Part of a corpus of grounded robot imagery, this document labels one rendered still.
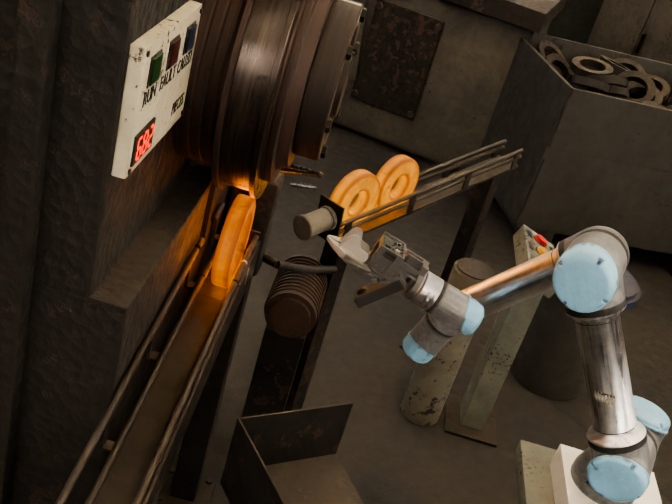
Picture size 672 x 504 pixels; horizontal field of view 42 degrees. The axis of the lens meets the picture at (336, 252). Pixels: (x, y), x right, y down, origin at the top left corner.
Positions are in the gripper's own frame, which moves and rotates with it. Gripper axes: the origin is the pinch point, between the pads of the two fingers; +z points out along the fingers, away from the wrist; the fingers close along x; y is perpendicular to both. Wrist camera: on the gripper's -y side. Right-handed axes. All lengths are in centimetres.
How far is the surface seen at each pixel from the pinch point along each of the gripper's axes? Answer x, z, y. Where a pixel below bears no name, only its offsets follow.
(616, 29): -415, -132, 29
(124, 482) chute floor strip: 66, 14, -19
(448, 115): -248, -48, -31
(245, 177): 29.7, 22.2, 16.7
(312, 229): -16.5, 2.7, -7.7
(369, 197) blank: -33.7, -6.4, -0.8
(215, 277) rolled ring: 20.4, 17.1, -8.8
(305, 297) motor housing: -11.9, -4.3, -21.3
